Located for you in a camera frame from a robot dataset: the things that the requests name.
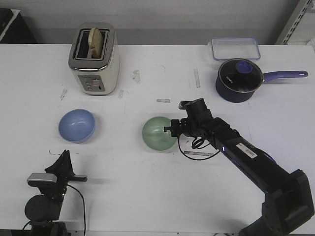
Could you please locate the clear plastic container blue rim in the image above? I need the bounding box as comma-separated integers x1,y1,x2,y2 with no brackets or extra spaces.
207,37,260,60

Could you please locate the white slotted shelf rack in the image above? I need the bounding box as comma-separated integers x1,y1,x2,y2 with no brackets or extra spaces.
274,0,315,45

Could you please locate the blue bowl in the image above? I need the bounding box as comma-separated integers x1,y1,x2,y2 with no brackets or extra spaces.
58,109,96,143

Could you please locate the cream and steel toaster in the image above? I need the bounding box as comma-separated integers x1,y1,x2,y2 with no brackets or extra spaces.
68,22,120,95

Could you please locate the dark blue saucepan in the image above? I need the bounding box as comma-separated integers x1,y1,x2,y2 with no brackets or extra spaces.
215,58,308,103

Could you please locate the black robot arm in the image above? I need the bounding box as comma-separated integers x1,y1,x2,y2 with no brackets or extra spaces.
25,149,88,236
164,98,315,236

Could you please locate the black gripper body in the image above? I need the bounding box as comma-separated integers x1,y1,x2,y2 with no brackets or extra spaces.
37,172,88,199
170,98,213,138

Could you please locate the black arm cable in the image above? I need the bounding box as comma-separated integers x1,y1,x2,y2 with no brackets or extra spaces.
66,184,87,234
177,136,221,161

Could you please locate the glass pot lid blue knob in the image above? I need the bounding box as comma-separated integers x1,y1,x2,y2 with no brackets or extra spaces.
218,59,263,93

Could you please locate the green bowl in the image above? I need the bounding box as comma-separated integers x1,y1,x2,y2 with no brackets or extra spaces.
142,117,177,151

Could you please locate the toast slice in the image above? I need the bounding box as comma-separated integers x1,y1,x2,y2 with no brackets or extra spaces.
88,28,103,59

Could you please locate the black box in corner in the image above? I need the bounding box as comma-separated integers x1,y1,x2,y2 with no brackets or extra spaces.
0,8,37,44

